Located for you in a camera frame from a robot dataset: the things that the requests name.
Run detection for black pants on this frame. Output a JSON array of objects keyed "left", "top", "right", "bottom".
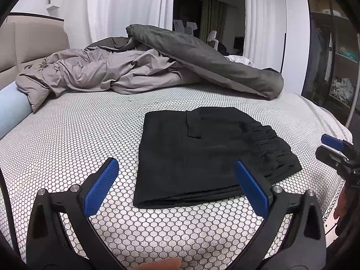
[{"left": 133, "top": 107, "right": 303, "bottom": 209}]

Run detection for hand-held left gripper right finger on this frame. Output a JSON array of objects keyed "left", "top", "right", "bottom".
[{"left": 234, "top": 160, "right": 327, "bottom": 270}]

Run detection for person's right hand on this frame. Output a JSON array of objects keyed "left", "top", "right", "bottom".
[{"left": 334, "top": 187, "right": 348, "bottom": 232}]

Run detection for hanging pale clothes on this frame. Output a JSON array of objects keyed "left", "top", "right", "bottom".
[{"left": 173, "top": 19, "right": 197, "bottom": 36}]

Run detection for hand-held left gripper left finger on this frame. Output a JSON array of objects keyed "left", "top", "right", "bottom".
[{"left": 26, "top": 157, "right": 120, "bottom": 270}]

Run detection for dark glass wardrobe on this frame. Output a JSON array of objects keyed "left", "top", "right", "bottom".
[{"left": 301, "top": 0, "right": 360, "bottom": 127}]

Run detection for taupe grey duvet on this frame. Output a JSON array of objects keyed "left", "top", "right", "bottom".
[{"left": 17, "top": 48, "right": 194, "bottom": 113}]

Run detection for bed with honeycomb sheet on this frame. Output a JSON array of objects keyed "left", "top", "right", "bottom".
[{"left": 0, "top": 83, "right": 353, "bottom": 270}]

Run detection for white office chair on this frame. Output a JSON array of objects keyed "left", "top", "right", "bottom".
[{"left": 207, "top": 30, "right": 218, "bottom": 48}]

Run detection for beige padded headboard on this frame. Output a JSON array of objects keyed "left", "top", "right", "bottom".
[{"left": 0, "top": 13, "right": 70, "bottom": 75}]

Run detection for brown curtain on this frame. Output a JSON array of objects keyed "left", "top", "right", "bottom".
[{"left": 200, "top": 0, "right": 227, "bottom": 41}]

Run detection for hanging white garment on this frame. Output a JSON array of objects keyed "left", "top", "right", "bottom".
[{"left": 326, "top": 32, "right": 334, "bottom": 81}]

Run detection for white sheer curtain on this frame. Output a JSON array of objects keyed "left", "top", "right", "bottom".
[
  {"left": 243, "top": 0, "right": 287, "bottom": 72},
  {"left": 63, "top": 0, "right": 175, "bottom": 43}
]

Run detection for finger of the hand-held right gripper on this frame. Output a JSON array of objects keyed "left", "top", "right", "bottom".
[
  {"left": 321, "top": 134, "right": 345, "bottom": 151},
  {"left": 315, "top": 146, "right": 348, "bottom": 169}
]

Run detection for dark grey duvet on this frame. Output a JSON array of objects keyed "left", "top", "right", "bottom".
[{"left": 87, "top": 24, "right": 284, "bottom": 101}]

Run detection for person's left hand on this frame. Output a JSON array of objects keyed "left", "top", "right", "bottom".
[{"left": 133, "top": 258, "right": 183, "bottom": 270}]

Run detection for white grey patterned bedding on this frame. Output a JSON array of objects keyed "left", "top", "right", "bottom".
[{"left": 225, "top": 55, "right": 256, "bottom": 68}]

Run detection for light blue bolster pillow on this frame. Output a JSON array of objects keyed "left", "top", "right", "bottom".
[{"left": 0, "top": 88, "right": 31, "bottom": 140}]

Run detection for pile of pale clothes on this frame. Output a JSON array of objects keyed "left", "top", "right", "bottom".
[{"left": 330, "top": 77, "right": 355, "bottom": 103}]

